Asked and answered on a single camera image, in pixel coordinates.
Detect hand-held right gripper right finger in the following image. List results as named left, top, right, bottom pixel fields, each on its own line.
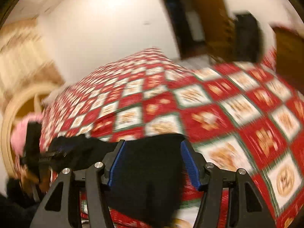
left=180, top=141, right=277, bottom=228

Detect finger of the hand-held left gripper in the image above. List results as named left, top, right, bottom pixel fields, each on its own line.
left=41, top=147, right=72, bottom=163

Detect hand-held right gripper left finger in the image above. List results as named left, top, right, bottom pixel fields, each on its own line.
left=29, top=140, right=127, bottom=228

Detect black pants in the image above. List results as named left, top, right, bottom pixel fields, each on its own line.
left=50, top=133, right=188, bottom=228

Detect pink fluffy pillow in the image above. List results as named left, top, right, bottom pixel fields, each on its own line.
left=11, top=114, right=44, bottom=155

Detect cream wooden headboard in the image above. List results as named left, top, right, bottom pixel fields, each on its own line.
left=0, top=81, right=64, bottom=178

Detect black cloth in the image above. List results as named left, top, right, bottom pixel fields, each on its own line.
left=0, top=178, right=45, bottom=228

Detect red checked printed bedspread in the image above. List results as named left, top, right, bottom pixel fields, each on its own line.
left=14, top=47, right=304, bottom=228

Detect beige patterned curtain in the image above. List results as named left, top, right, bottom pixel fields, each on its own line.
left=0, top=19, right=64, bottom=105

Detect brown wooden nightstand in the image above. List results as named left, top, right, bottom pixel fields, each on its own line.
left=272, top=26, right=304, bottom=76

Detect brown wooden door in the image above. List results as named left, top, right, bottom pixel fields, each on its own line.
left=188, top=0, right=235, bottom=50

